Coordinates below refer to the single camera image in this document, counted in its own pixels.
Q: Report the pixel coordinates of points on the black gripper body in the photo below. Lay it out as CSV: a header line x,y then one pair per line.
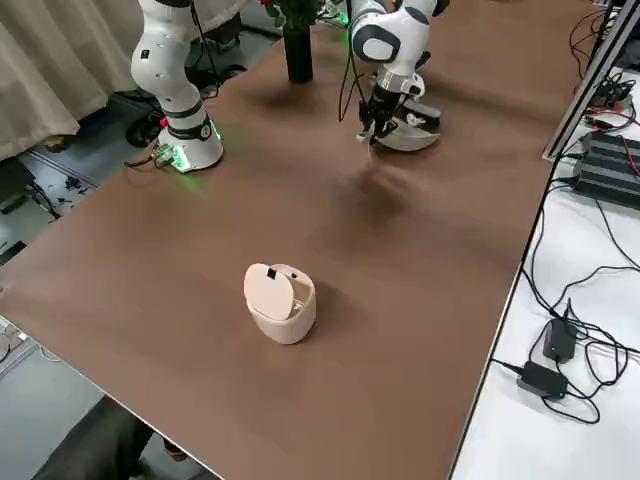
x,y
389,102

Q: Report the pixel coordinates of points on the small beige lidded bin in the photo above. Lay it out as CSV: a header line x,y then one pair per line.
x,y
285,320

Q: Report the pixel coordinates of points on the black vase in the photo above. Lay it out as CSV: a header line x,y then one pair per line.
x,y
299,55

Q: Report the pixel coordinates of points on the black finned power supply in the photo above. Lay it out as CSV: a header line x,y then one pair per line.
x,y
607,165

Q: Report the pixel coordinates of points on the black power adapter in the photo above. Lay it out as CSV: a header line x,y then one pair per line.
x,y
558,342
542,380

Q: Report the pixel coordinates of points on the beige curtain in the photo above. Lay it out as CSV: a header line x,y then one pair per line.
x,y
40,75

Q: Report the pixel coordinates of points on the person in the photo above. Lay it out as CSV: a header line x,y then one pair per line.
x,y
95,440

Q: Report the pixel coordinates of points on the aluminium profile post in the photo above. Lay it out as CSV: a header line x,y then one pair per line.
x,y
586,85

